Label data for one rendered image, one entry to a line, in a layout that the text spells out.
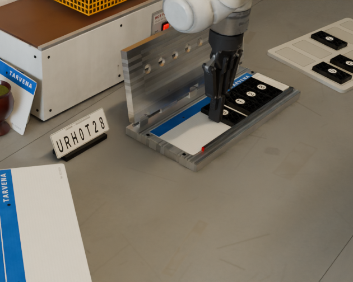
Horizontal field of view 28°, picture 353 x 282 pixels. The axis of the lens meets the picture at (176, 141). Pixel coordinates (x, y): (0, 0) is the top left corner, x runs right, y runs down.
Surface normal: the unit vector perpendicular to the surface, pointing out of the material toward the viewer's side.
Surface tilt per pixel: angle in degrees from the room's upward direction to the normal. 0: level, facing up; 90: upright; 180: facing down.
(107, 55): 90
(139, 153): 0
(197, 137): 0
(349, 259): 0
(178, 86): 79
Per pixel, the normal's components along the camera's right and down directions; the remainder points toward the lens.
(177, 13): -0.59, 0.51
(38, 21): 0.07, -0.82
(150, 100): 0.77, 0.24
